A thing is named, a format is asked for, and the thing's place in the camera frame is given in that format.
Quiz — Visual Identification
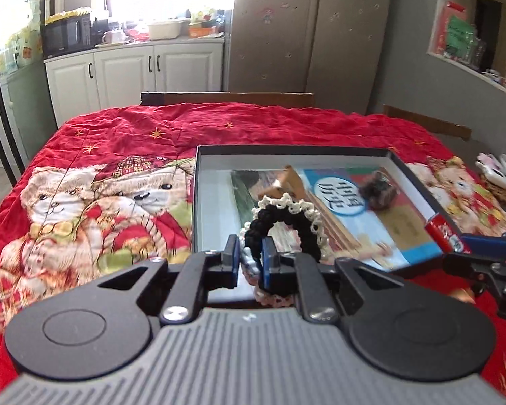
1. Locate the illustrated book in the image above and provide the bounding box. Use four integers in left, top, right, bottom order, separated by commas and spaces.
231, 168, 444, 273

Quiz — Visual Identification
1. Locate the black microwave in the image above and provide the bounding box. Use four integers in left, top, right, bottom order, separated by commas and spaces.
41, 12, 94, 57

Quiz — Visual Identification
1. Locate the white plastic basin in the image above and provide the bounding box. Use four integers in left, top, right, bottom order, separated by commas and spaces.
147, 20, 184, 39

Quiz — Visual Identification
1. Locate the white crumpled cloth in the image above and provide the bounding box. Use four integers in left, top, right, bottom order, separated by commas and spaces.
476, 152, 506, 178

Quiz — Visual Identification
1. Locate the yellow flower garland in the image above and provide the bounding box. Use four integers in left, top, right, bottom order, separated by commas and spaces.
46, 7, 91, 24

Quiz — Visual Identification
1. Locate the grey refrigerator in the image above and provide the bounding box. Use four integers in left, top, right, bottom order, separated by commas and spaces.
223, 0, 395, 114

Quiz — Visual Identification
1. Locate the black shallow box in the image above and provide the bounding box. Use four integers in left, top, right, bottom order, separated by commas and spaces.
191, 145, 465, 281

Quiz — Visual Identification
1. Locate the red and green gift box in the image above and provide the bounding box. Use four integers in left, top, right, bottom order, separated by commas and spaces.
433, 1, 469, 57

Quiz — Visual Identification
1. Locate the grey-blue lace scrunchie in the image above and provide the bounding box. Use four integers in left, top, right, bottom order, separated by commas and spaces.
240, 247, 297, 307

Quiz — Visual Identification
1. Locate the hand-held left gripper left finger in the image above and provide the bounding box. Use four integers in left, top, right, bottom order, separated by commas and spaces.
90, 235, 240, 326

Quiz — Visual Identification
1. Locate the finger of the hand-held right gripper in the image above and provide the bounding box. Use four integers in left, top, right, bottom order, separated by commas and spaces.
461, 228, 506, 259
442, 252, 506, 281

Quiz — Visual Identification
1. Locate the wooden chair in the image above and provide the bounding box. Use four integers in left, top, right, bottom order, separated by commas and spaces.
140, 91, 317, 108
383, 105, 473, 142

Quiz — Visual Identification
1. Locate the dark patterned scrunchie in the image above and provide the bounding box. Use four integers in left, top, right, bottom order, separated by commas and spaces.
358, 176, 399, 209

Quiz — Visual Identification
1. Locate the red snack packet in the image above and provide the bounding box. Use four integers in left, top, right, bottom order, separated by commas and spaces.
424, 214, 467, 254

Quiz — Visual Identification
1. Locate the brown hair claw clip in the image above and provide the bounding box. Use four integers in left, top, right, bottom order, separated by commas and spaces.
257, 166, 308, 201

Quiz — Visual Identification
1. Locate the clear glass jar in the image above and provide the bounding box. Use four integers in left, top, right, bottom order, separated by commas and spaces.
464, 36, 487, 70

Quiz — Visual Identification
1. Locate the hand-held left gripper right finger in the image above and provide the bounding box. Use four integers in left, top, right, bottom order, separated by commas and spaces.
261, 237, 411, 325

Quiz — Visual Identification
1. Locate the black lace scrunchie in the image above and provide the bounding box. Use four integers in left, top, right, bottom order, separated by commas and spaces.
240, 194, 326, 262

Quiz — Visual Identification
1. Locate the red printed bear blanket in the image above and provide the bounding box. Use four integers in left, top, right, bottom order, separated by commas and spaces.
0, 102, 506, 401

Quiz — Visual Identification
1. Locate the orange box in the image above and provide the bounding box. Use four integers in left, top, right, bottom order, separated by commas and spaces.
188, 24, 218, 38

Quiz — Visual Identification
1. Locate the white kitchen cabinet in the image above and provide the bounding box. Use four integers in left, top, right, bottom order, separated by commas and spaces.
44, 42, 225, 129

